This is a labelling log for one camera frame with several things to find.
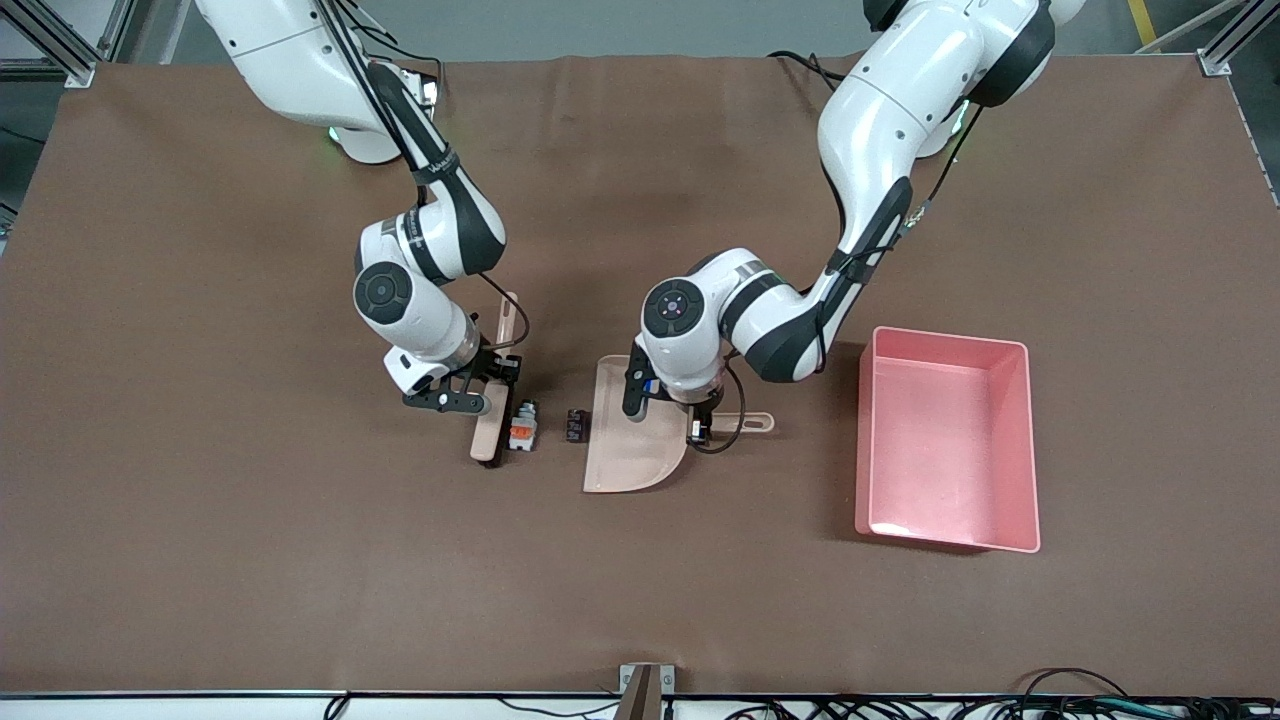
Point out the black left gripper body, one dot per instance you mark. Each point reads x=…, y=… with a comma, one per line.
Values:
x=703, y=413

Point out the white orange push-button switch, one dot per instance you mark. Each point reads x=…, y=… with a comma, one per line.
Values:
x=523, y=432

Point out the beige brush black bristles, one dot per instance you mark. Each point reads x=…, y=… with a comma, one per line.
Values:
x=487, y=440

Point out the beige plastic dustpan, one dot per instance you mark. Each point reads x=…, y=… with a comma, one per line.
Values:
x=620, y=460

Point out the small black electronic component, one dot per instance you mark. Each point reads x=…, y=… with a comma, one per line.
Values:
x=575, y=426

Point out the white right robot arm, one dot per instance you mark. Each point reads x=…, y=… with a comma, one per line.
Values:
x=300, y=60

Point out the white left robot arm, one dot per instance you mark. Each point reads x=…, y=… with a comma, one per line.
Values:
x=900, y=110

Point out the pink plastic bin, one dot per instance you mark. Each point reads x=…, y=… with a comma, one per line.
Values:
x=950, y=450

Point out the brown table cover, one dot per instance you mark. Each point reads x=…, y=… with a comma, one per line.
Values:
x=640, y=580

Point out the metal table-edge bracket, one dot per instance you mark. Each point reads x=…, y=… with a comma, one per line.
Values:
x=645, y=690

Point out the white table edge rail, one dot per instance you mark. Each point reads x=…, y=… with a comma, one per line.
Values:
x=200, y=708

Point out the aluminium frame profile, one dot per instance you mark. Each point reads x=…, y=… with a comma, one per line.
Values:
x=1215, y=62
x=60, y=50

